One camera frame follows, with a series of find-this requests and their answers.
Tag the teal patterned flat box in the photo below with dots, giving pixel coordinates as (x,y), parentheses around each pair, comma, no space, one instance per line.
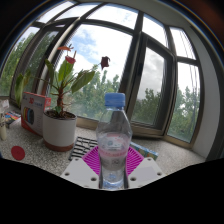
(146,152)

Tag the red white filament spool box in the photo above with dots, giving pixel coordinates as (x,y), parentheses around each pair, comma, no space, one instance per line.
(33,113)

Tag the brown framed bay window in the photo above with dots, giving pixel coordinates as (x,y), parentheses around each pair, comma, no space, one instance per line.
(133,76)

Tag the potted plant in white pot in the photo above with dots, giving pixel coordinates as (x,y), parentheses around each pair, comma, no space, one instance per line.
(59,131)

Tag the flat round red coaster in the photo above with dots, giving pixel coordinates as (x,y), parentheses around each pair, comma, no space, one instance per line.
(18,153)

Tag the colourful flat book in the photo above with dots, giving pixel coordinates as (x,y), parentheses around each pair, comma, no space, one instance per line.
(12,118)

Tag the clear blue-capped water bottle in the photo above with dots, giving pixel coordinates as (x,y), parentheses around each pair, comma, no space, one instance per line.
(114,140)

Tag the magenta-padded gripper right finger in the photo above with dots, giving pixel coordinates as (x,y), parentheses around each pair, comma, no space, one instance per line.
(143,171)

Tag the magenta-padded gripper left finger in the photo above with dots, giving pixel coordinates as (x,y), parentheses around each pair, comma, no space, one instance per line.
(81,171)

